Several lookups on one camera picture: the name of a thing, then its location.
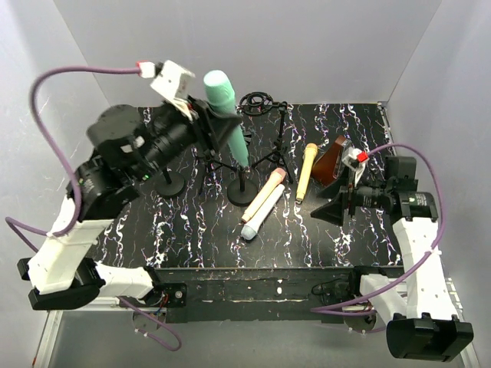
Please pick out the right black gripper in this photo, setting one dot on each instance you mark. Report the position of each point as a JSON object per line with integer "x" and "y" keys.
{"x": 349, "y": 199}

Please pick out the black round base stand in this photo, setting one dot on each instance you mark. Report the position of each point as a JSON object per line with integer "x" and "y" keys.
{"x": 241, "y": 191}
{"x": 170, "y": 184}

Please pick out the white microphone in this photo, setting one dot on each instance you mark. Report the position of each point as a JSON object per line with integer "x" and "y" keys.
{"x": 251, "y": 228}

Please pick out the yellow microphone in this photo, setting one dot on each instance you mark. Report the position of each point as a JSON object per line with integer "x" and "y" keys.
{"x": 311, "y": 151}

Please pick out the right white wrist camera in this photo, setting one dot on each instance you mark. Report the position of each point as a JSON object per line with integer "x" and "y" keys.
{"x": 356, "y": 160}

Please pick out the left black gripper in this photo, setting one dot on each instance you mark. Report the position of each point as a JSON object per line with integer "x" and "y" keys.
{"x": 203, "y": 127}

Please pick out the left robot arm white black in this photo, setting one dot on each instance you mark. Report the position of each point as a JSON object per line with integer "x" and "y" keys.
{"x": 127, "y": 150}

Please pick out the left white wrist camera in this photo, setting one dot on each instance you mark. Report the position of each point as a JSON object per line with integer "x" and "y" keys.
{"x": 172, "y": 83}

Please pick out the brown wooden metronome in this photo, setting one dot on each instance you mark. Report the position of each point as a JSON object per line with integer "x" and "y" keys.
{"x": 328, "y": 167}

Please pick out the green microphone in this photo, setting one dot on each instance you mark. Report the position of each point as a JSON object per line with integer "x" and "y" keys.
{"x": 221, "y": 97}

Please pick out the pink microphone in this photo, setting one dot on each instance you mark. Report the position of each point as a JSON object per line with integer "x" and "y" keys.
{"x": 276, "y": 177}

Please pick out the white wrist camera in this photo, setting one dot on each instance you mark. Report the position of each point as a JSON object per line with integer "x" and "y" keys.
{"x": 356, "y": 160}
{"x": 172, "y": 83}

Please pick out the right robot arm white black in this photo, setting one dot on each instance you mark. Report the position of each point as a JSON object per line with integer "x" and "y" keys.
{"x": 421, "y": 320}

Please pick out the black tripod clip stand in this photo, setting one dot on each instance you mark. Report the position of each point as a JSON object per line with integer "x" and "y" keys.
{"x": 210, "y": 164}

